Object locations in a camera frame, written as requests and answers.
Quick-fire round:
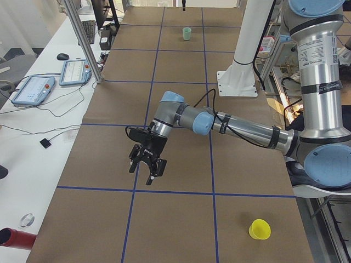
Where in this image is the black keyboard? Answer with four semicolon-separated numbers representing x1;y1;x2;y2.
81;20;95;44

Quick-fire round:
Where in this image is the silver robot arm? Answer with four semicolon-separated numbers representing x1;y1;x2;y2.
126;1;350;189

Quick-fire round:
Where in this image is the yellow plastic cup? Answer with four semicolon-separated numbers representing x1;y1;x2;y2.
248;219;271;240

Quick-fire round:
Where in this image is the light green plastic cup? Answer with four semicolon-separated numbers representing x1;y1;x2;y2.
182;27;192;41

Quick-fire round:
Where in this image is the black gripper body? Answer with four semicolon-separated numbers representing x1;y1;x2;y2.
128;128;167;175

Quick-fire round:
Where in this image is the red cylinder bottle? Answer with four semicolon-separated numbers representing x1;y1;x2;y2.
1;228;37;250

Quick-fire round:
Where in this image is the aluminium frame post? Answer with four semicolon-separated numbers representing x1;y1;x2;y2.
63;0;103;84

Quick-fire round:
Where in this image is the blue teach pendant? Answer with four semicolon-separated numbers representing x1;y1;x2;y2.
59;59;92;86
12;76;55;106

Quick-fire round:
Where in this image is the black box on desk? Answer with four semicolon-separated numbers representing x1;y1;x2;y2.
99;25;116;50

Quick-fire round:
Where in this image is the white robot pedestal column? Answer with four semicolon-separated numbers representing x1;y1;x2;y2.
217;0;275;98

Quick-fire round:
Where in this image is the clear tape roll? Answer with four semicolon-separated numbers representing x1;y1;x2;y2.
19;213;35;228

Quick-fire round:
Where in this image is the black computer mouse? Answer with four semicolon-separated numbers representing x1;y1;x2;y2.
56;53;69;61

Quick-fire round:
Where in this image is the far blue teach pendant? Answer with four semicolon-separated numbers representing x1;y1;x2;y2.
59;59;92;86

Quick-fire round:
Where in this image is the near blue teach pendant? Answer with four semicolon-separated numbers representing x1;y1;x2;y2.
12;76;55;106

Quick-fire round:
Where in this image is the small black square pad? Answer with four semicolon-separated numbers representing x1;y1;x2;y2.
39;138;52;148

